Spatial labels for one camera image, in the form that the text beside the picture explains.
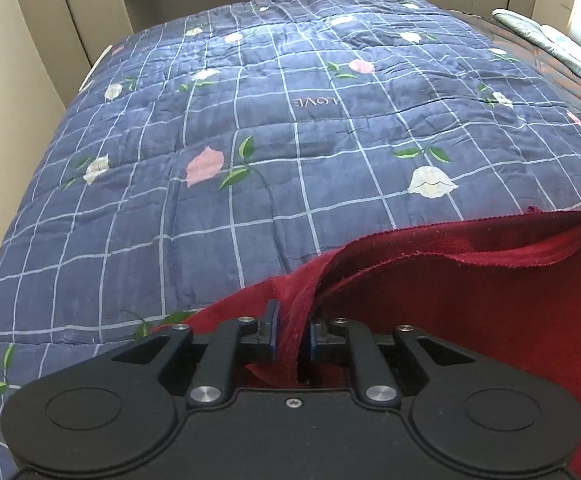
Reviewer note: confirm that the red long-sleeve shirt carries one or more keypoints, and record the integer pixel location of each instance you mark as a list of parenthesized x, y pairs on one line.
[(470, 310)]

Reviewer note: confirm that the blue checked floral quilt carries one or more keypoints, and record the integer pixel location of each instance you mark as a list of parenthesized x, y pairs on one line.
[(270, 160)]

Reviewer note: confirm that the light folded blanket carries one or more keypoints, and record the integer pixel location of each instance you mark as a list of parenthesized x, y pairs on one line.
[(560, 42)]

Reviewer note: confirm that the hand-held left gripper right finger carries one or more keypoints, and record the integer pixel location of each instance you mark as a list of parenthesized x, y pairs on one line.
[(314, 342)]

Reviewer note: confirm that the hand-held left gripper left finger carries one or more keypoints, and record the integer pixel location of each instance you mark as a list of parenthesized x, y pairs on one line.
[(272, 330)]

